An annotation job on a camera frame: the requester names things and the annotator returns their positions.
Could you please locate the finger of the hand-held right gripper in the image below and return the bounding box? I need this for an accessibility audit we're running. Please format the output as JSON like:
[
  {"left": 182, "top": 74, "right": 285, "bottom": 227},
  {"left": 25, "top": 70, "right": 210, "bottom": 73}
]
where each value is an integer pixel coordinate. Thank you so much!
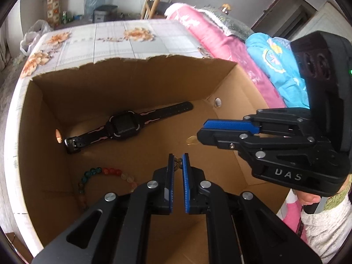
[
  {"left": 203, "top": 108, "right": 312, "bottom": 137},
  {"left": 196, "top": 128, "right": 317, "bottom": 158}
]

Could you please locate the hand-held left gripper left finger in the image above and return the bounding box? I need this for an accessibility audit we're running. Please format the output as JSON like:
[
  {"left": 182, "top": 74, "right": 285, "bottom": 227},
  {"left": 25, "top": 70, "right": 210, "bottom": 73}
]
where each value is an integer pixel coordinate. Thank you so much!
[{"left": 32, "top": 153, "right": 175, "bottom": 264}]

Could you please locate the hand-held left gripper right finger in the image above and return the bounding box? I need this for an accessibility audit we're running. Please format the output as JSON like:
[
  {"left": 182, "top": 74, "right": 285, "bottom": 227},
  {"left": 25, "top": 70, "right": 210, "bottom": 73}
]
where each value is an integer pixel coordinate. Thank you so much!
[{"left": 181, "top": 153, "right": 323, "bottom": 264}]

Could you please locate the multicolour bead bracelet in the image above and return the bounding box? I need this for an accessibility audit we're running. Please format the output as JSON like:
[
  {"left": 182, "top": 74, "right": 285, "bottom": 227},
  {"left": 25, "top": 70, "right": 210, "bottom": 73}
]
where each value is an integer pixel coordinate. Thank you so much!
[{"left": 78, "top": 166, "right": 138, "bottom": 209}]

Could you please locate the brown cardboard box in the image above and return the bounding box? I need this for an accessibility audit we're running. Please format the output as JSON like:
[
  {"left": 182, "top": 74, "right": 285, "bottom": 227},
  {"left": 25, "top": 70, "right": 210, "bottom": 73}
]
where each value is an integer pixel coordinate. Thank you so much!
[{"left": 17, "top": 55, "right": 293, "bottom": 264}]

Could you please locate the black wrist watch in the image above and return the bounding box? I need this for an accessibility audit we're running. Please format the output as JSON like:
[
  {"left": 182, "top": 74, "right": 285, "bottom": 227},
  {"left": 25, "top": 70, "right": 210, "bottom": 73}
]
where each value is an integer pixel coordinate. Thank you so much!
[{"left": 64, "top": 101, "right": 193, "bottom": 154}]

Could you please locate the person's right hand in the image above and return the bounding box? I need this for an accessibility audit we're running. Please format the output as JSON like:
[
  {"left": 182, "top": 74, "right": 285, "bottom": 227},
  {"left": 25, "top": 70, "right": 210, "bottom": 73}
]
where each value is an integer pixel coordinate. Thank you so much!
[{"left": 296, "top": 190, "right": 321, "bottom": 207}]

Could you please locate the blue patterned quilt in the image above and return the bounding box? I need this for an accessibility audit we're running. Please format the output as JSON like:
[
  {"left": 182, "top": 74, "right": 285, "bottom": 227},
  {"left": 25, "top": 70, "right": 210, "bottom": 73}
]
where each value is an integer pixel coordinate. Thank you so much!
[{"left": 245, "top": 32, "right": 310, "bottom": 109}]

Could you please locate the pink floral blanket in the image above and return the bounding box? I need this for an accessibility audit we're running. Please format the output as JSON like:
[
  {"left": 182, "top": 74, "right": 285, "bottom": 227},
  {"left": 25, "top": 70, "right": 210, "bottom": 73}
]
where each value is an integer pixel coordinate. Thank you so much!
[{"left": 164, "top": 3, "right": 307, "bottom": 238}]

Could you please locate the grey-green lace cloth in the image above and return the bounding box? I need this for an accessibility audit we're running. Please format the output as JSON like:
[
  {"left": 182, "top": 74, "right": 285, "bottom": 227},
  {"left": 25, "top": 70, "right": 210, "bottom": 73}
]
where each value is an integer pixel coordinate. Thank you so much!
[{"left": 198, "top": 5, "right": 253, "bottom": 37}]

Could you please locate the grey storage box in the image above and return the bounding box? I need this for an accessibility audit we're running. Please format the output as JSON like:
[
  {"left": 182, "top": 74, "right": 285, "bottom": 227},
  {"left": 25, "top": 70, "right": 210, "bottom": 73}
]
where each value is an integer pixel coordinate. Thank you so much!
[{"left": 93, "top": 5, "right": 119, "bottom": 22}]

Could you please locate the translucent plastic bag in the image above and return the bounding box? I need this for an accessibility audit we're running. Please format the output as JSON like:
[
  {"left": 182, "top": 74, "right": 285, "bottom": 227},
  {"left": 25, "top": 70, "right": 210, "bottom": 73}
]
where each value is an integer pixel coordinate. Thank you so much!
[{"left": 84, "top": 0, "right": 103, "bottom": 21}]

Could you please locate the white plastic bag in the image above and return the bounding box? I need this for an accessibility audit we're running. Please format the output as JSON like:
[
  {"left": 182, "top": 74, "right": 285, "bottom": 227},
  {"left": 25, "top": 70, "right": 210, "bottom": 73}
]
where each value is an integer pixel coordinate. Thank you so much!
[{"left": 20, "top": 19, "right": 53, "bottom": 57}]

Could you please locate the checked patterned roll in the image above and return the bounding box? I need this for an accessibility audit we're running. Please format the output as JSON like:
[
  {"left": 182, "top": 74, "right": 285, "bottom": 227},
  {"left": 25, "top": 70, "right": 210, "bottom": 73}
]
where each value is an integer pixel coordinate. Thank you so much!
[{"left": 42, "top": 0, "right": 63, "bottom": 29}]

